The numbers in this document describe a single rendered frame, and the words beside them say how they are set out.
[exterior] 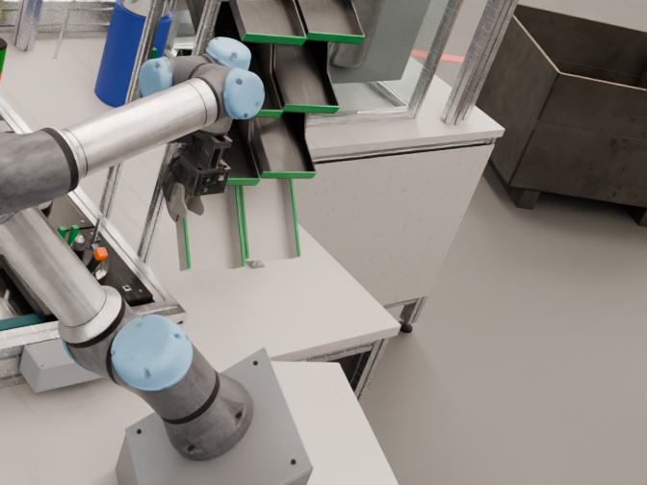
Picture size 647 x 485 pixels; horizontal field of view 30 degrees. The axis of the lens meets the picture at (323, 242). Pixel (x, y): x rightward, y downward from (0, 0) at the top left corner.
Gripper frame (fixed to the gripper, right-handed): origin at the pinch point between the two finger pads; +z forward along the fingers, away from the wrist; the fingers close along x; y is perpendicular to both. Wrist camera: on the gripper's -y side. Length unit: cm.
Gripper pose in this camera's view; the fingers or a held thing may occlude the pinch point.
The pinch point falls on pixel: (174, 213)
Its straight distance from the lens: 221.1
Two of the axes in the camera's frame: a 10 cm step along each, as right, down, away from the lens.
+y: 5.8, 5.8, -5.7
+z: -3.0, 8.1, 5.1
